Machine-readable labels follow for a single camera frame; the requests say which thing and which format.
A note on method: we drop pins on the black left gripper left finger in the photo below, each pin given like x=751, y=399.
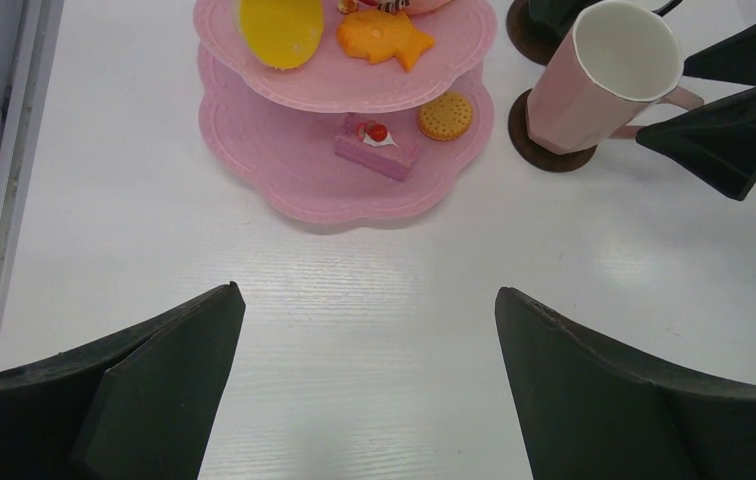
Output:
x=137, y=404

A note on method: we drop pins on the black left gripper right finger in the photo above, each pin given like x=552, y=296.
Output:
x=592, y=407

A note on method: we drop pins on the pink teacup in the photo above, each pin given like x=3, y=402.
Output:
x=617, y=60

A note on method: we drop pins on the dark wooden coaster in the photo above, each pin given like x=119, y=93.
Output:
x=534, y=154
x=534, y=40

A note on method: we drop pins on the orange round macaron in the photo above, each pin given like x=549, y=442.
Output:
x=446, y=118

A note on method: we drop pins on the pink green cube cake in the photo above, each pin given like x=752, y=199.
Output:
x=375, y=146

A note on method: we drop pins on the orange flower cookie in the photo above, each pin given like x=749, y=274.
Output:
x=377, y=36

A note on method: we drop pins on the yellow round cake slice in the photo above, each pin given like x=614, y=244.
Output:
x=282, y=34

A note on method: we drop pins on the black mug white inside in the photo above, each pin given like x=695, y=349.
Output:
x=559, y=15

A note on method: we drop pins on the pink three-tier cake stand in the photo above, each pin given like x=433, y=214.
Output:
x=275, y=129

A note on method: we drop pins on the aluminium frame rail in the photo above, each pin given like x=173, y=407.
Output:
x=7, y=185

